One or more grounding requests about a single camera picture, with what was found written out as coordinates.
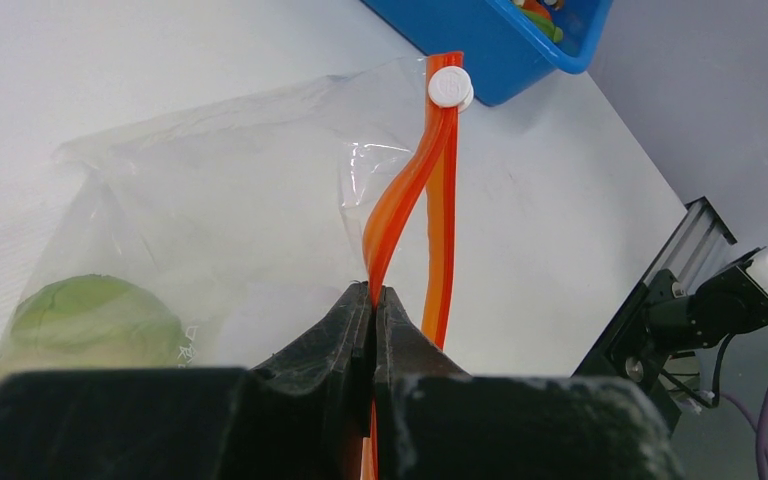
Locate clear zip top bag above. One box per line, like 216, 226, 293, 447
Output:
16, 52, 472, 479

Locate green toy cabbage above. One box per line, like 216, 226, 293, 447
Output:
0, 274, 194, 380

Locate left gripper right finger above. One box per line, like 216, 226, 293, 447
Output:
373, 287, 684, 479

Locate blue plastic bin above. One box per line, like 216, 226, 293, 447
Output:
365, 0, 612, 106

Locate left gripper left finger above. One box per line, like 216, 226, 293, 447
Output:
0, 283, 374, 479

